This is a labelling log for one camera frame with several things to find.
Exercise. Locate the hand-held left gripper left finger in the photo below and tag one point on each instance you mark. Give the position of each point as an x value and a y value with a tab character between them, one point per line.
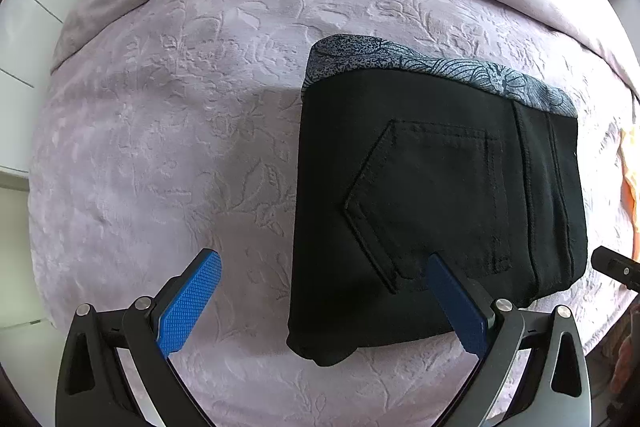
190	302

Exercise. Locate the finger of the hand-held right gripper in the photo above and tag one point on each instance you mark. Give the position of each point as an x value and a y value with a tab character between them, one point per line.
615	268

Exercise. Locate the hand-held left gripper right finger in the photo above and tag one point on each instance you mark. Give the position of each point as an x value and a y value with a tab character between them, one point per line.
460	307

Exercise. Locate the black pants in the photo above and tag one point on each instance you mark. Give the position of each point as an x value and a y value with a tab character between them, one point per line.
425	187

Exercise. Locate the orange cloth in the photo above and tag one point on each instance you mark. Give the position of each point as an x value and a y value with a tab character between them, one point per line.
631	187

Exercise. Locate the lavender embossed fleece blanket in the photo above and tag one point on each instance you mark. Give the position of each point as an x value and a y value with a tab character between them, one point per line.
150	157

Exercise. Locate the white wardrobe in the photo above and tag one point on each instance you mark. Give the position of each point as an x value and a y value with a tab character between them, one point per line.
20	72

